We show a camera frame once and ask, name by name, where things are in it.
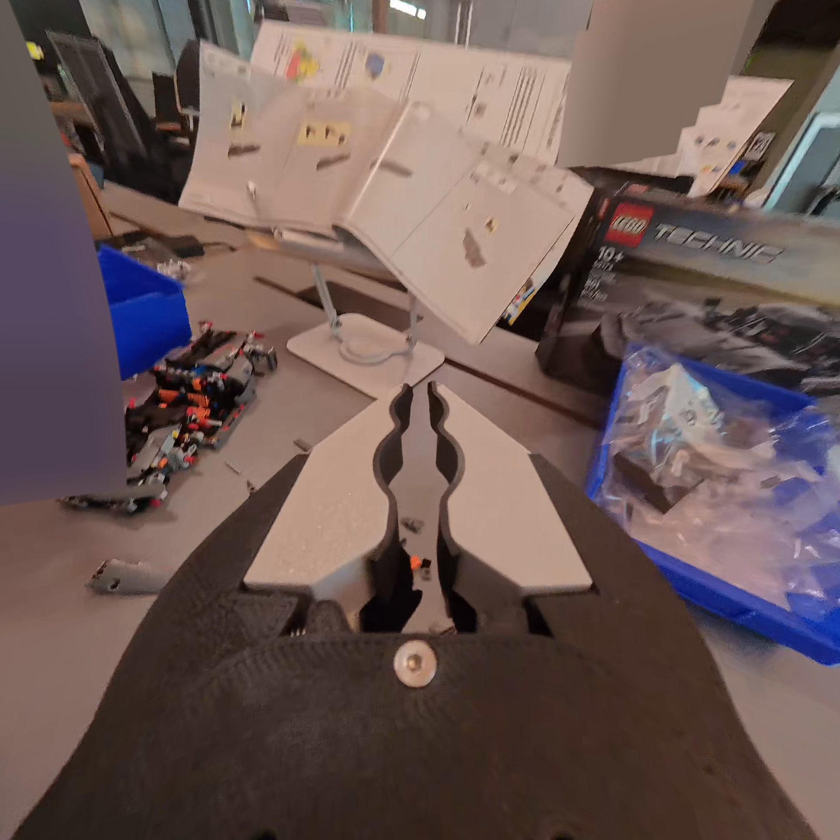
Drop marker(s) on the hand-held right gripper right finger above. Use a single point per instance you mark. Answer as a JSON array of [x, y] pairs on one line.
[[512, 518]]

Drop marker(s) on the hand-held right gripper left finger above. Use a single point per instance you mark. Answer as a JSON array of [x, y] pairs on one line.
[[315, 518]]

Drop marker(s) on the partly built lego model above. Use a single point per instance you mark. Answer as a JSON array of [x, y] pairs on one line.
[[197, 394]]

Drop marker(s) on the short grey lego panel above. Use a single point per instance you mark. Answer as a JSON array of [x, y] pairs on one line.
[[124, 577]]

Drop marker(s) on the dark lego set box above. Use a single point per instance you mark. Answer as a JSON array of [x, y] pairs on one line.
[[689, 289]]

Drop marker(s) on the white book stand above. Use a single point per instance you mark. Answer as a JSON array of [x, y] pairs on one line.
[[308, 348]]

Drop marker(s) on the crumpled clear plastic bags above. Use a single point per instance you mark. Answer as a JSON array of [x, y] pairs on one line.
[[722, 492]]

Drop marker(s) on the blue plastic bin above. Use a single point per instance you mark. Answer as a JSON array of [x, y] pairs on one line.
[[144, 315], [722, 610]]

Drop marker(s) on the black flat object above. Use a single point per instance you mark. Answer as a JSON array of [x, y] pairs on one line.
[[177, 246]]

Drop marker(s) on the open instruction booklet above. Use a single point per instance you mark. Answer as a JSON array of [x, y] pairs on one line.
[[426, 216]]

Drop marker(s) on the brown cardboard box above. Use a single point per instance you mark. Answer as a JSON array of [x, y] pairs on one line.
[[88, 197]]

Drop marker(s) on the printed instruction sheet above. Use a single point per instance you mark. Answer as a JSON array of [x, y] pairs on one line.
[[459, 85], [735, 124]]

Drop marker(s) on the dark furniture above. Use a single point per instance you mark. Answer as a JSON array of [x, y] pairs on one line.
[[98, 118]]

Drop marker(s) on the black office chair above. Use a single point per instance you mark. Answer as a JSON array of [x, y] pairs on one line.
[[187, 79]]

